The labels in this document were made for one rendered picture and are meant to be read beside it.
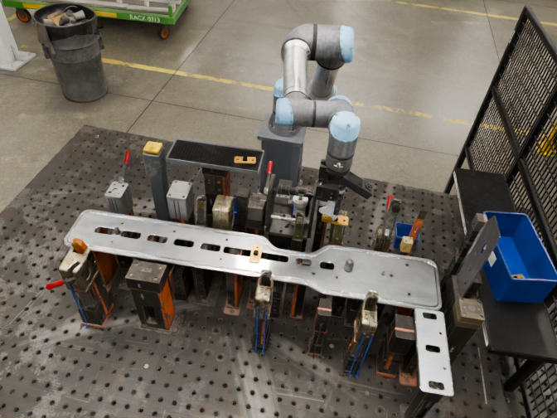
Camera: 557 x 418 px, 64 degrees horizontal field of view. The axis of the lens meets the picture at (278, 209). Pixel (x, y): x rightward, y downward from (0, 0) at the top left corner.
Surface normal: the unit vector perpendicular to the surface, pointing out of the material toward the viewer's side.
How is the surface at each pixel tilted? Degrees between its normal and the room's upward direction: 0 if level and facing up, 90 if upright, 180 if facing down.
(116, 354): 0
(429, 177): 0
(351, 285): 0
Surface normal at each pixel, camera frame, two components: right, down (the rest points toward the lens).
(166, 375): 0.06, -0.70
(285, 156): -0.22, 0.69
